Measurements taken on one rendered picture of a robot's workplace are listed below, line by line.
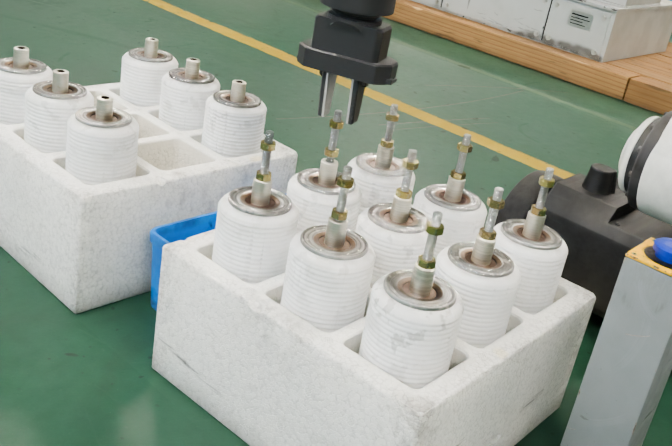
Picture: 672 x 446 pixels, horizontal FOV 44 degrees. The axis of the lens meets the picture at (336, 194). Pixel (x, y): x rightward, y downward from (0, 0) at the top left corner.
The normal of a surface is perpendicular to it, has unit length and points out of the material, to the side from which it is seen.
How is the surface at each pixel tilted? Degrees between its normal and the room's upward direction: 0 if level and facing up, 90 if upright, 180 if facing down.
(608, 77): 90
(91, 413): 0
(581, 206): 45
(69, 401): 0
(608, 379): 90
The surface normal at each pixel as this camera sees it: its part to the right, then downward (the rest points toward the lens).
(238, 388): -0.65, 0.21
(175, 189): 0.70, 0.39
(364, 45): -0.36, 0.32
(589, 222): -0.37, -0.49
